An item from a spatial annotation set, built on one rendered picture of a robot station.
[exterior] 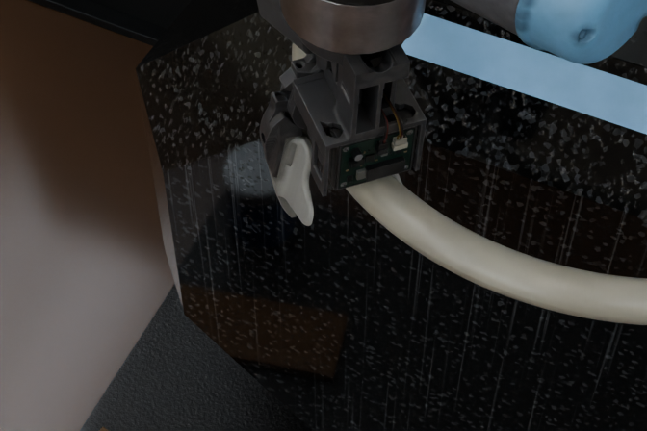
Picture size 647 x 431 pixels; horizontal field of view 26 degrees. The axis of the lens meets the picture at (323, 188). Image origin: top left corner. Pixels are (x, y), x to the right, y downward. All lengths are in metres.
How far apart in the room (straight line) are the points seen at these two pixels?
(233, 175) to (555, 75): 0.36
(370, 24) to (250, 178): 0.56
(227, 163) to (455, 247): 0.50
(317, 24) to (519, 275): 0.21
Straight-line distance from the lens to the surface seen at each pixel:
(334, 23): 0.83
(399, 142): 0.91
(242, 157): 1.35
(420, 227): 0.92
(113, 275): 2.04
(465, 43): 1.20
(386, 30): 0.84
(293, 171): 0.99
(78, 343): 1.99
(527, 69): 1.19
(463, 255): 0.91
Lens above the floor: 1.69
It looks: 53 degrees down
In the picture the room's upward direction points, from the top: straight up
